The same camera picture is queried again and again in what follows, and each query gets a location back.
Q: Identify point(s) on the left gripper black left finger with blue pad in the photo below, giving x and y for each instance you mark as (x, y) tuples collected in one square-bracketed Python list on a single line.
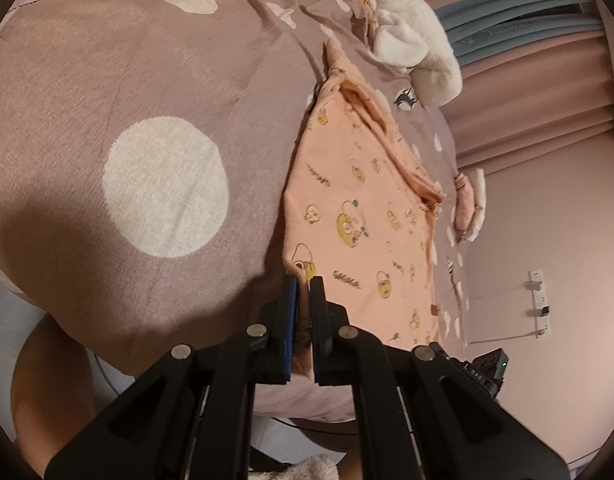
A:
[(273, 356)]

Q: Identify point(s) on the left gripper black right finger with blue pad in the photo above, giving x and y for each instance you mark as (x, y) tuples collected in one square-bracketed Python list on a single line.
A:
[(334, 357)]

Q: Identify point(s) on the peach cartoon print garment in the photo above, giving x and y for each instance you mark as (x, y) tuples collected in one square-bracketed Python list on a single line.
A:
[(360, 211)]

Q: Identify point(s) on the folded pink white clothes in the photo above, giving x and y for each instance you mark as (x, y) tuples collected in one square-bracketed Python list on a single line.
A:
[(471, 204)]

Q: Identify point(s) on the mauve polka dot bedspread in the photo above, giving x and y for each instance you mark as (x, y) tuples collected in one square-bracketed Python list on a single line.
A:
[(145, 146)]

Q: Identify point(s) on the pink curtain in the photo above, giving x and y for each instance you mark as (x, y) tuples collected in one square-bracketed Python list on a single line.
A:
[(532, 100)]

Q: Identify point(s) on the white fluffy blanket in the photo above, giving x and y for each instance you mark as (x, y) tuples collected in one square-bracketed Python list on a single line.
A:
[(410, 38)]

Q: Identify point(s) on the teal blue curtain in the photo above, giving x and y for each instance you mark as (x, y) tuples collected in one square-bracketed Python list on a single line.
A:
[(480, 29)]

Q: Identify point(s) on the white wall power strip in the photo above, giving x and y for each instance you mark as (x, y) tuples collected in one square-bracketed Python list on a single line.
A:
[(537, 287)]

